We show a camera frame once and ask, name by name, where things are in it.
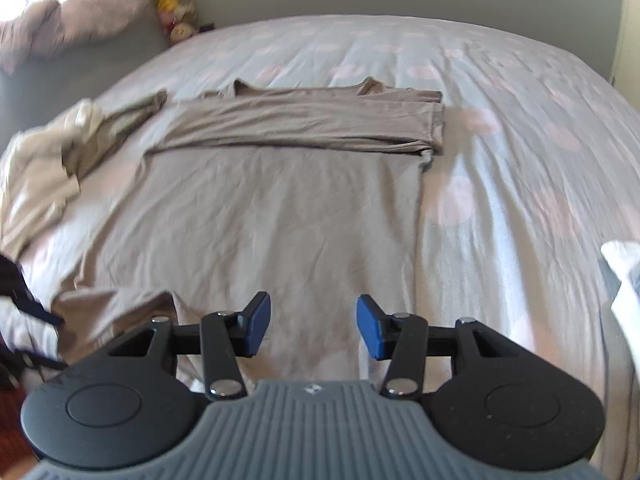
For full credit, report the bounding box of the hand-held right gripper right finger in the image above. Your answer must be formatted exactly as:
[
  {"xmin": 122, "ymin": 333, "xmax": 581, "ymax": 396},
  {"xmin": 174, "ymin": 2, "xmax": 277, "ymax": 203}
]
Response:
[{"xmin": 355, "ymin": 294, "xmax": 521, "ymax": 402}]

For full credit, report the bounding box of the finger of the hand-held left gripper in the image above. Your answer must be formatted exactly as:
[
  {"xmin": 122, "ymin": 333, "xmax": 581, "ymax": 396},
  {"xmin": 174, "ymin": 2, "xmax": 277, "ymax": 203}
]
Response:
[
  {"xmin": 22, "ymin": 300, "xmax": 65, "ymax": 326},
  {"xmin": 17, "ymin": 350, "xmax": 67, "ymax": 370}
]

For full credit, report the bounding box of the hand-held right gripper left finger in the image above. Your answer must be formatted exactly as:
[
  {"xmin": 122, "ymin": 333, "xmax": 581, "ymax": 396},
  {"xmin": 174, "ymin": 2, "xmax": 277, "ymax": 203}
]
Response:
[{"xmin": 107, "ymin": 291, "xmax": 273, "ymax": 402}]

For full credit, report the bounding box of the taupe long-sleeve shirt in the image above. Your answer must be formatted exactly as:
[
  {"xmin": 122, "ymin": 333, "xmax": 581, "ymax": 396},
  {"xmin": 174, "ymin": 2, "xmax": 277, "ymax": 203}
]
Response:
[{"xmin": 30, "ymin": 77, "xmax": 447, "ymax": 386}]

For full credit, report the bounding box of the white muslin garment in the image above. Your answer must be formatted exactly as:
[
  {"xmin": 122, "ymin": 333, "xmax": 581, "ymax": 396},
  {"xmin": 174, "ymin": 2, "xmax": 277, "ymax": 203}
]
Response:
[{"xmin": 0, "ymin": 100, "xmax": 107, "ymax": 261}]

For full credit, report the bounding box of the bed with pink-dotted sheet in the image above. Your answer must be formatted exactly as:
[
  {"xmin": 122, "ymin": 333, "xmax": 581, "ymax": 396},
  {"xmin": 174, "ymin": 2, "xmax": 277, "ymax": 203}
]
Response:
[{"xmin": 0, "ymin": 14, "xmax": 640, "ymax": 480}]

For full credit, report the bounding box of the white fleece cloth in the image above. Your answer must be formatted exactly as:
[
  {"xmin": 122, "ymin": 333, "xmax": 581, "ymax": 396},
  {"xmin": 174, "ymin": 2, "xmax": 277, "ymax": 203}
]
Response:
[{"xmin": 600, "ymin": 240, "xmax": 640, "ymax": 353}]

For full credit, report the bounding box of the clear tube of plush toys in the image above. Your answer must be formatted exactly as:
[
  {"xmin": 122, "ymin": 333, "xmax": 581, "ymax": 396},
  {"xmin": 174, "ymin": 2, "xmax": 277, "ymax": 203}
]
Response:
[{"xmin": 146, "ymin": 0, "xmax": 202, "ymax": 44}]

